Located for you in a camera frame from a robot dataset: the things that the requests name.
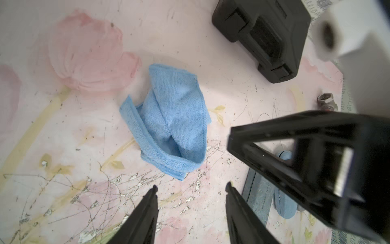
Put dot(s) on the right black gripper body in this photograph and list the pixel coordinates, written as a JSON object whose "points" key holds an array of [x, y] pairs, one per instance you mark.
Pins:
{"points": [[362, 186]]}

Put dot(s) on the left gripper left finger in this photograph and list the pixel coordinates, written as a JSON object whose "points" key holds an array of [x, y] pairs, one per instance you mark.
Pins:
{"points": [[140, 226]]}

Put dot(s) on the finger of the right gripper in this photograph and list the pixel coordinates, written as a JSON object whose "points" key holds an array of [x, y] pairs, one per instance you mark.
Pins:
{"points": [[316, 175]]}

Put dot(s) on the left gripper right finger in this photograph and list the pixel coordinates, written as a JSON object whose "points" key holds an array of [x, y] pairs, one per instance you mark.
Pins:
{"points": [[243, 225]]}

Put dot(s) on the dark grey eyeglass case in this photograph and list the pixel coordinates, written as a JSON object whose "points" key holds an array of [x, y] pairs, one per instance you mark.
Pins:
{"points": [[258, 192]]}

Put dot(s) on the blue eyeglass case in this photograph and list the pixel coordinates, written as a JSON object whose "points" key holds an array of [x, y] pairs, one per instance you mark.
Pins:
{"points": [[285, 206]]}

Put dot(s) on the blue microfiber cloth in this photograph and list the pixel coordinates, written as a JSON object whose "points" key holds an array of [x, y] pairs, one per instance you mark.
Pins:
{"points": [[170, 126]]}

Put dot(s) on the black plastic tool case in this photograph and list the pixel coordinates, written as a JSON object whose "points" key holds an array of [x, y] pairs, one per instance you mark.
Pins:
{"points": [[273, 31]]}

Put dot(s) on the red valve handwheel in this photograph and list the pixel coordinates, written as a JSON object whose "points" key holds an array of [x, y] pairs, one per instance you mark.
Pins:
{"points": [[326, 102]]}

